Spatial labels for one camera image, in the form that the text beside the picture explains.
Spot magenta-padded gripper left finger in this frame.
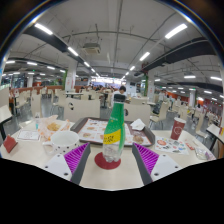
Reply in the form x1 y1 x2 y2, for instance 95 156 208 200
43 142 92 186

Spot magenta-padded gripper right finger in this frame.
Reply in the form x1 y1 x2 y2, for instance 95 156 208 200
131 142 183 186

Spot green-labelled clear drink bottle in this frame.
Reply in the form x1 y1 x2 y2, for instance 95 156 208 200
102 93 127 164

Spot white polka-dot mug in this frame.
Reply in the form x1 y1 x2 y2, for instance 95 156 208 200
42 130 81 156

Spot colourful printed flyer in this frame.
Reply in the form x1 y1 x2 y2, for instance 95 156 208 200
154 136 190 156

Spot flat round red coaster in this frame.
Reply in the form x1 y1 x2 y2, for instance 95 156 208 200
94 151 122 171

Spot white crumpled napkin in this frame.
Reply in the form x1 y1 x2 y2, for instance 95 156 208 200
129 118 146 131

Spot plastic bag with food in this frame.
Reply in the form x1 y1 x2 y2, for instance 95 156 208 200
38 114 73 139

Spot red paper cup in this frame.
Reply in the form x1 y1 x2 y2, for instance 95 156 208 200
170 116 187 141

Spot beige canteen chairs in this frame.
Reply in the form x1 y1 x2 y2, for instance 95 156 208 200
9 86 214 134

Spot white printed paper slip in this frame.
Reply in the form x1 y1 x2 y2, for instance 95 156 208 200
16 129 41 142

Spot small clear sanitizer bottle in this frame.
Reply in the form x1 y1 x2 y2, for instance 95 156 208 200
34 112 41 129

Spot clear plastic wrapper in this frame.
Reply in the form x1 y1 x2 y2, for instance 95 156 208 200
194 146 212 161

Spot person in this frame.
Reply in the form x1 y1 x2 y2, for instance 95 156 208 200
111 85 128 103

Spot white table with black leg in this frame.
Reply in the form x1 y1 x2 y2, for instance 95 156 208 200
0 104 14 141
205 123 224 151

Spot ceiling air conditioner unit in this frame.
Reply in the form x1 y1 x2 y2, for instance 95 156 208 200
82 43 102 55

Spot ceiling strip lights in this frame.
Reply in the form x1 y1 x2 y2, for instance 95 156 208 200
4 22 223 101

